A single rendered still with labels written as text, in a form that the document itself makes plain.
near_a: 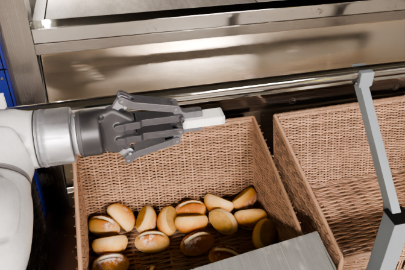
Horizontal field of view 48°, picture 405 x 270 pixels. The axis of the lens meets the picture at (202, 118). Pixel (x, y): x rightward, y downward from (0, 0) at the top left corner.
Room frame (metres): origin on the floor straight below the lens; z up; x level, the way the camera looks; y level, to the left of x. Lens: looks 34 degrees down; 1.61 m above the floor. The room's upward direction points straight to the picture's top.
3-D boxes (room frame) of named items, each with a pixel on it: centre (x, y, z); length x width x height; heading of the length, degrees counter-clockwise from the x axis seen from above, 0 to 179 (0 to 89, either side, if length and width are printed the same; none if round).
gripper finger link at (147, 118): (0.60, 0.09, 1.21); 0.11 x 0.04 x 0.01; 103
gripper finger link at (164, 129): (0.60, 0.09, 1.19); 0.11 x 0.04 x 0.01; 103
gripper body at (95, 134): (0.59, 0.15, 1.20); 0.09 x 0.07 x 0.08; 103
